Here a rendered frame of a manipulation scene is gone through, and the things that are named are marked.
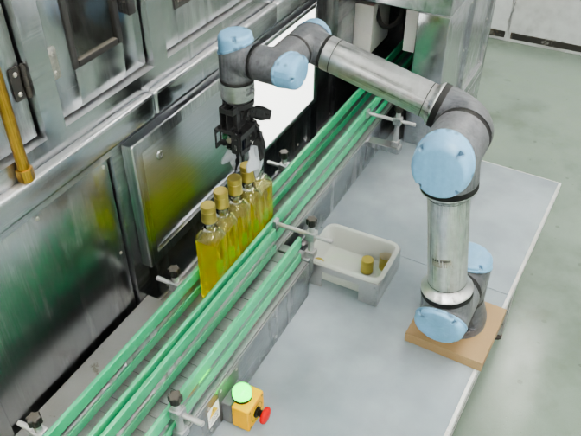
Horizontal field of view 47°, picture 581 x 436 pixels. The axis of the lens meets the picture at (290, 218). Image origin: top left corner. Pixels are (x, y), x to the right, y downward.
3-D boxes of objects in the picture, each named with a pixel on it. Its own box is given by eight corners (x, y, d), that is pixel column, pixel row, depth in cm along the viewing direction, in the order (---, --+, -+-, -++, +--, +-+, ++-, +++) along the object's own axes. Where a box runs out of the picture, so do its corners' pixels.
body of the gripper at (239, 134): (214, 150, 154) (210, 103, 146) (234, 132, 160) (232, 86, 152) (243, 159, 151) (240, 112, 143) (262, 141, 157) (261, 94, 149)
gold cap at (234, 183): (232, 186, 162) (231, 171, 159) (245, 189, 161) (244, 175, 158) (225, 194, 160) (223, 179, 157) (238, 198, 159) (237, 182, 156)
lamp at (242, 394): (239, 384, 153) (238, 376, 151) (256, 392, 151) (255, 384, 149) (228, 399, 150) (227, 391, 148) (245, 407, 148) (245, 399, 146)
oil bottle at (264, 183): (256, 230, 186) (253, 166, 173) (274, 235, 184) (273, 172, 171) (246, 241, 183) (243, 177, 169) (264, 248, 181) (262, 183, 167)
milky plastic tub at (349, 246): (328, 243, 201) (329, 221, 196) (399, 266, 193) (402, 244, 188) (302, 279, 189) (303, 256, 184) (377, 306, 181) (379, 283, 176)
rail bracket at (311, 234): (277, 240, 183) (277, 203, 175) (334, 259, 177) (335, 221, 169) (271, 246, 180) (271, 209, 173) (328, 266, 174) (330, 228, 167)
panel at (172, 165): (308, 99, 223) (309, -2, 202) (316, 101, 222) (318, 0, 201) (142, 265, 161) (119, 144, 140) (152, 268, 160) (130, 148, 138)
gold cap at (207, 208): (211, 213, 154) (209, 197, 151) (220, 221, 152) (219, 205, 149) (198, 219, 152) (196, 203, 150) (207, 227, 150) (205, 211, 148)
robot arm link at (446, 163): (481, 312, 161) (494, 111, 128) (461, 357, 151) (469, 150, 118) (432, 299, 166) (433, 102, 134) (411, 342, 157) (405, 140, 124)
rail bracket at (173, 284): (165, 295, 167) (159, 255, 159) (188, 304, 165) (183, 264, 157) (156, 305, 165) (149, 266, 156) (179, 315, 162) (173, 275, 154)
